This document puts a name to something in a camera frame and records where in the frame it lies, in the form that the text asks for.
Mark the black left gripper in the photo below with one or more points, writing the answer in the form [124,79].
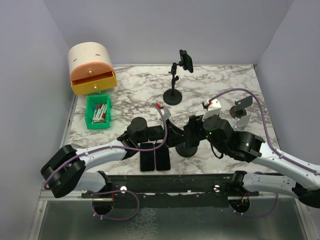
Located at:
[175,135]

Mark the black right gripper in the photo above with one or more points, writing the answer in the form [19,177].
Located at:
[194,122]

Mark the short black phone stand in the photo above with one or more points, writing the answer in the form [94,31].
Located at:
[186,152]

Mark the black phone with pink edge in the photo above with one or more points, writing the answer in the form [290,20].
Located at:
[162,159]

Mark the black phone with white edge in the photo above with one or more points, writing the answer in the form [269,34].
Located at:
[147,158]

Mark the tall black phone stand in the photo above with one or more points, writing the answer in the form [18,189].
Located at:
[173,96]

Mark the silver folding phone stand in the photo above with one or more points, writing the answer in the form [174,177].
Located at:
[240,124]

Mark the brown round base phone stand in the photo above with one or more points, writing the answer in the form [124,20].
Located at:
[239,108]

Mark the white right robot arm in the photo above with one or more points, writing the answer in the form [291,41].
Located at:
[295,177]

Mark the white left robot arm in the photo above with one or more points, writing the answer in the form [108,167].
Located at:
[68,169]

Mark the markers in green bin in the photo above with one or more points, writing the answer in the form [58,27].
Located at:
[99,113]

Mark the green plastic bin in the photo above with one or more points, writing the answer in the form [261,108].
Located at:
[92,101]

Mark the beige and orange drawer box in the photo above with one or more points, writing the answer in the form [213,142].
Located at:
[90,69]

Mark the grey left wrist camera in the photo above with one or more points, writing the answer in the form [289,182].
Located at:
[164,116]

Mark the black mounting rail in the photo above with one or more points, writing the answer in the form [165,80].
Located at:
[172,191]

